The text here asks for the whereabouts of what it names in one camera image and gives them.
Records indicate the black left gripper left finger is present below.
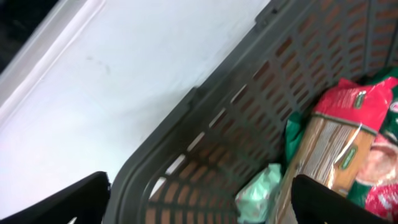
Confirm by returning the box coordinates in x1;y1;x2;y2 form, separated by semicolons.
1;171;111;224

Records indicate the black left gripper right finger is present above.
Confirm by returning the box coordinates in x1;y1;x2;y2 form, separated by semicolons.
291;174;389;224

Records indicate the red spaghetti packet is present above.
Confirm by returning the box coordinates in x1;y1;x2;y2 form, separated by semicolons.
269;77;397;224

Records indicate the teal small tissue packet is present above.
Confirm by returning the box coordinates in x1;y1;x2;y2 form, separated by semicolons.
235;163;282;223

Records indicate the green Nescafe coffee bag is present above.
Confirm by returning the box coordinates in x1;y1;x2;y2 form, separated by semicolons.
284;67;398;222

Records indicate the grey plastic basket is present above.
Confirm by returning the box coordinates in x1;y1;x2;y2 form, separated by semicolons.
104;0;397;223

